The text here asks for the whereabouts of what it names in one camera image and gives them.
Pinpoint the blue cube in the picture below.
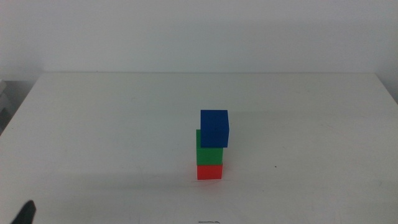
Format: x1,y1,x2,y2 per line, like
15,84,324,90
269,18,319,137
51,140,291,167
200,109,230,148

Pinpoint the red cube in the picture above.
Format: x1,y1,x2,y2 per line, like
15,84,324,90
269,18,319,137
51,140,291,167
197,164,223,181

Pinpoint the green cube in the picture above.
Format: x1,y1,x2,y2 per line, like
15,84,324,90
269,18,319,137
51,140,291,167
195,129,224,166

